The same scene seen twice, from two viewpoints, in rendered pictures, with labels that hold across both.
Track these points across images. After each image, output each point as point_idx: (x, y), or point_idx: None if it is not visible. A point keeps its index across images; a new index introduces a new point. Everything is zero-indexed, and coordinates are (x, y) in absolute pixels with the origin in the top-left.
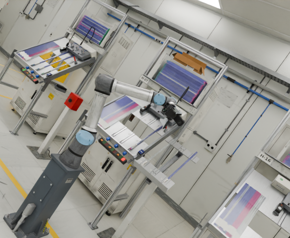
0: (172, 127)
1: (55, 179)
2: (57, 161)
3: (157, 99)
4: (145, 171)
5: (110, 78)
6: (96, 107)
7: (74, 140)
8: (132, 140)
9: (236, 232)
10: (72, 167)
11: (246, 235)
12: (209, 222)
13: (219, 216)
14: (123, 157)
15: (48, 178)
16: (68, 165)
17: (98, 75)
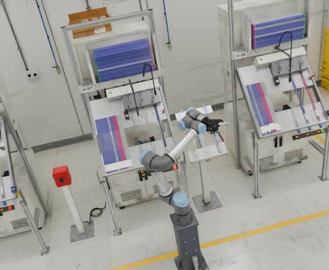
0: (162, 102)
1: (193, 234)
2: (185, 228)
3: (203, 130)
4: (204, 159)
5: (167, 158)
6: (162, 177)
7: (180, 208)
8: (158, 147)
9: (275, 124)
10: (193, 218)
11: (280, 118)
12: (260, 137)
13: (259, 126)
14: (173, 165)
15: (188, 239)
16: (191, 221)
17: (154, 165)
